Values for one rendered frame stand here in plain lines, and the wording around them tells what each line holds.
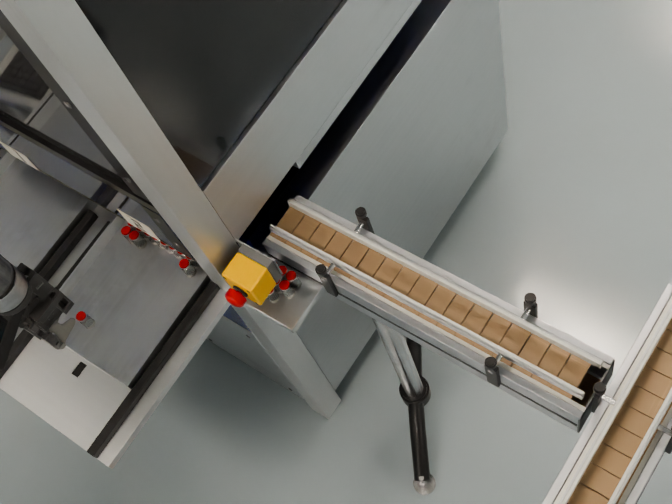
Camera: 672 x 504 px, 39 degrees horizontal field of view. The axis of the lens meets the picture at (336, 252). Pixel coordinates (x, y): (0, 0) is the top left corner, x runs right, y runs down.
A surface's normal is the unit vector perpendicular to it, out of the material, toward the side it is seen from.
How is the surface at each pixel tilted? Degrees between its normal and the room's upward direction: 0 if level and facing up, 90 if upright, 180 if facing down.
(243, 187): 90
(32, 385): 0
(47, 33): 90
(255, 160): 90
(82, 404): 0
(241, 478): 0
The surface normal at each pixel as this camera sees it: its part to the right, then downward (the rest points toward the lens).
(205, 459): -0.20, -0.43
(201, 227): 0.81, 0.43
